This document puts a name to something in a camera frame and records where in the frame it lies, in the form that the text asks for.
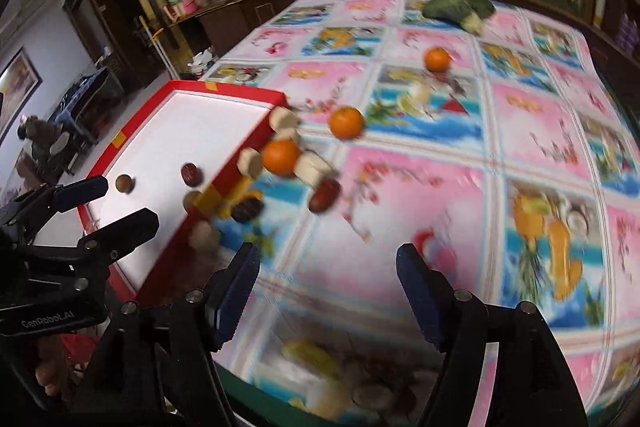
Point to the pink box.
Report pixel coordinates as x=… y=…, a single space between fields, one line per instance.
x=185 y=5

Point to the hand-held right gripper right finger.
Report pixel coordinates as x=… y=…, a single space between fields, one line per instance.
x=420 y=297

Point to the green leafy vegetable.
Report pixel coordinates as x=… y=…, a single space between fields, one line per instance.
x=457 y=7

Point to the beige sugarcane block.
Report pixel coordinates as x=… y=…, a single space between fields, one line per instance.
x=290 y=136
x=312 y=170
x=250 y=163
x=284 y=118
x=205 y=236

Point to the framed wall picture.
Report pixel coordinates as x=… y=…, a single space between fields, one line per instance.
x=17 y=79

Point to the red tray with white inside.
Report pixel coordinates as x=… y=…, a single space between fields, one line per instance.
x=165 y=132

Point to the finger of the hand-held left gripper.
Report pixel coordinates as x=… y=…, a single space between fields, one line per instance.
x=80 y=194
x=127 y=227

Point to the orange tangerine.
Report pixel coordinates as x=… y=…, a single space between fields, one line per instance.
x=346 y=123
x=437 y=59
x=281 y=158

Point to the small brown round fruit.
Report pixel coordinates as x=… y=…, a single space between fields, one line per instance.
x=191 y=199
x=124 y=183

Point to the dark red date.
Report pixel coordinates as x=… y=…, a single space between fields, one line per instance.
x=325 y=202
x=247 y=209
x=190 y=174

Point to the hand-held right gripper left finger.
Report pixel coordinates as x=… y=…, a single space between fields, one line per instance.
x=235 y=294

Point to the person's left hand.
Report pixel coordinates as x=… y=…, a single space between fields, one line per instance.
x=47 y=367

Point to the fruit printed tablecloth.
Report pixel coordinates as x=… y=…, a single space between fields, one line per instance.
x=425 y=187

